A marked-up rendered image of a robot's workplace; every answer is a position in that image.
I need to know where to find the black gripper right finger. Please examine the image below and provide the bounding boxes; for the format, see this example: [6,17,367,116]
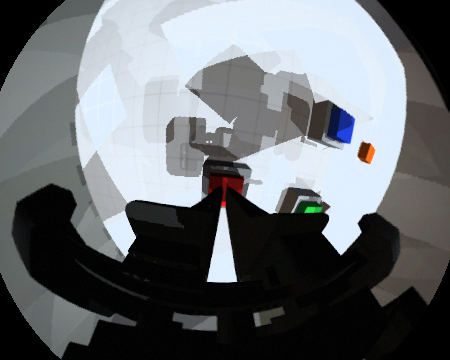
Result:
[225,187,329,283]

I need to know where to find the green button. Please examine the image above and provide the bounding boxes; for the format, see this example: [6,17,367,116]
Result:
[278,187,322,213]

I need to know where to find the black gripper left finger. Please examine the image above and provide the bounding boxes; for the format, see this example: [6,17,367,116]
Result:
[125,185,224,283]

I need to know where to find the blue button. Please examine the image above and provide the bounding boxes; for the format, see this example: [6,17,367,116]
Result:
[308,100,356,151]

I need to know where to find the orange block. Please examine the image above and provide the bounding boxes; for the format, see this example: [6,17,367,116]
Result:
[358,141,374,164]

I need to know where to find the red button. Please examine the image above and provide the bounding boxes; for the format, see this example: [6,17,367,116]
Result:
[201,160,252,209]

